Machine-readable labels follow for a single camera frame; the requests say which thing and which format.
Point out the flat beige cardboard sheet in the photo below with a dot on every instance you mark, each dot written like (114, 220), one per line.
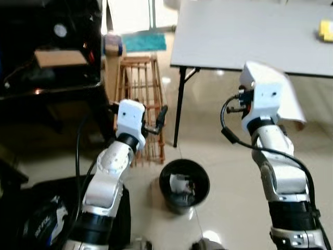
(113, 67)

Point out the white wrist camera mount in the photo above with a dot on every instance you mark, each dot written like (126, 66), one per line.
(130, 120)
(265, 101)

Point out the black fabric bag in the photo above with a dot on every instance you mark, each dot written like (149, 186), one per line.
(21, 208)

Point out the small brown cardboard box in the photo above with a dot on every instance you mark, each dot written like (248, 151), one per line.
(60, 58)

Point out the round black rubbish bin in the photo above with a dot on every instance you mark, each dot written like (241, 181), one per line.
(177, 204)

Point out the black glossy cabinet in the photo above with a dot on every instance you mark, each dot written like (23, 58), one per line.
(31, 104)

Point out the wooden slatted rack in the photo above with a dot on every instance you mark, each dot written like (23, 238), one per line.
(138, 83)

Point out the robot leg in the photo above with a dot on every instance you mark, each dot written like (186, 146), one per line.
(208, 245)
(140, 245)

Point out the left robot leg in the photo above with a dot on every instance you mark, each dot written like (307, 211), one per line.
(140, 245)

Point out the yellow object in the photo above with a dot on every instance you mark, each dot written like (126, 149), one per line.
(326, 31)

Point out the white paper sheet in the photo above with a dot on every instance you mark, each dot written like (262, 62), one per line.
(289, 94)

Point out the blue and white plastic packet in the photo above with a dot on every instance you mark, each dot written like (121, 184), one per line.
(47, 221)

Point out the right robot leg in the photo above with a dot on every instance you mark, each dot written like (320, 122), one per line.
(208, 245)

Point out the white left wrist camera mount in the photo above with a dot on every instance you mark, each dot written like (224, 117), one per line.
(130, 120)

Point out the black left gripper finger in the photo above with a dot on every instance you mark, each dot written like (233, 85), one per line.
(161, 119)
(113, 107)

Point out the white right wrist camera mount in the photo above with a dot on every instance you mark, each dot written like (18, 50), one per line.
(265, 101)

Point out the crumpled white paper trash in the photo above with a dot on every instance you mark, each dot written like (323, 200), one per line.
(181, 183)

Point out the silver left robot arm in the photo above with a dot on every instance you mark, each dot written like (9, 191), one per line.
(106, 182)

